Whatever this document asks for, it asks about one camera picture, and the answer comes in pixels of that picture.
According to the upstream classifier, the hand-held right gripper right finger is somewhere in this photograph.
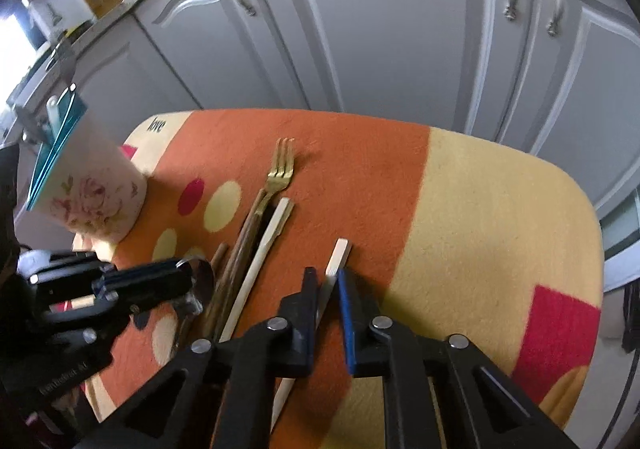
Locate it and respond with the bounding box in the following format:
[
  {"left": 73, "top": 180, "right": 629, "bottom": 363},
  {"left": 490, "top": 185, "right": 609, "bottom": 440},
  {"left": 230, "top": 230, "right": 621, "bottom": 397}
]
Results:
[{"left": 336, "top": 268, "right": 581, "bottom": 449}]

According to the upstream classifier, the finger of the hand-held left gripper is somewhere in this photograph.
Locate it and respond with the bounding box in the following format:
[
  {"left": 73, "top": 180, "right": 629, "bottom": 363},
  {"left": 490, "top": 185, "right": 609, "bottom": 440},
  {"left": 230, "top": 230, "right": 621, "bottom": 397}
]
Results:
[{"left": 92, "top": 258, "right": 197, "bottom": 313}]

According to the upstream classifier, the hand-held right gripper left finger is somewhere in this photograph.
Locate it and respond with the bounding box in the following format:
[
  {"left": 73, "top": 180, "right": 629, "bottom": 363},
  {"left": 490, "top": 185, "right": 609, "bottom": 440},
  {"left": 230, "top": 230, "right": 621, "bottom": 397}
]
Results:
[{"left": 85, "top": 266, "right": 321, "bottom": 449}]

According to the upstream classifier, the metal spoon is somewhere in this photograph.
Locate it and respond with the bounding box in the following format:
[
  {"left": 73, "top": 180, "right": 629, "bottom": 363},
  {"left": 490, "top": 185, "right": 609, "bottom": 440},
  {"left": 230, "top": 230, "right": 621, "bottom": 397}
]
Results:
[{"left": 172, "top": 255, "right": 217, "bottom": 352}]

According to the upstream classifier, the pale bamboo chopstick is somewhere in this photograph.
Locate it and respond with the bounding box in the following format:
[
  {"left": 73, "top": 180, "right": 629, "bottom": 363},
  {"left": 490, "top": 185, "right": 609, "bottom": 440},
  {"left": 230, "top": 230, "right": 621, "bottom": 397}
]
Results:
[
  {"left": 218, "top": 198, "right": 295, "bottom": 344},
  {"left": 270, "top": 238, "right": 352, "bottom": 430}
]

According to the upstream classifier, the white utensil holder teal rim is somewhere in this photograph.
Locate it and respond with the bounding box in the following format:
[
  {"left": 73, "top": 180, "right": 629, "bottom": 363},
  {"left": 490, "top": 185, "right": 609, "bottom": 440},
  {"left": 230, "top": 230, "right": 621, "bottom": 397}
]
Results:
[{"left": 25, "top": 84, "right": 149, "bottom": 245}]

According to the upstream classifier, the golden fork wooden handle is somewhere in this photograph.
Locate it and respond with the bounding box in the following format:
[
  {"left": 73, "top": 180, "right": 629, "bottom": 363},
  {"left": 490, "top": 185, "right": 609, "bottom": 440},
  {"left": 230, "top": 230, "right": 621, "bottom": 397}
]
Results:
[{"left": 200, "top": 137, "right": 297, "bottom": 342}]

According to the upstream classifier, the brown wooden chopstick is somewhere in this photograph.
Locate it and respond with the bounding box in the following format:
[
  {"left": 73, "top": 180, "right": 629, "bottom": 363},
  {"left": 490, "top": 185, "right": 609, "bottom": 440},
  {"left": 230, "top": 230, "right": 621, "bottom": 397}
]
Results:
[{"left": 209, "top": 243, "right": 230, "bottom": 290}]

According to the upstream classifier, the orange yellow printed blanket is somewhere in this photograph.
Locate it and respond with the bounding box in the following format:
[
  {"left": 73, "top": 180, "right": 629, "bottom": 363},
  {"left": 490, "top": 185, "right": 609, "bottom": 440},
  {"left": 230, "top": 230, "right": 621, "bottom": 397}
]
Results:
[{"left": 72, "top": 108, "right": 606, "bottom": 449}]

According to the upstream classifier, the grey cabinet door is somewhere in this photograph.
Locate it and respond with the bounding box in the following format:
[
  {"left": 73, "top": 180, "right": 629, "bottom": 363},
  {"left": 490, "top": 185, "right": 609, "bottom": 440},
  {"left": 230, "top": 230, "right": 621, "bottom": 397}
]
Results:
[
  {"left": 239, "top": 0, "right": 535, "bottom": 142},
  {"left": 65, "top": 12, "right": 203, "bottom": 140},
  {"left": 529, "top": 0, "right": 640, "bottom": 210},
  {"left": 131, "top": 0, "right": 312, "bottom": 111}
]

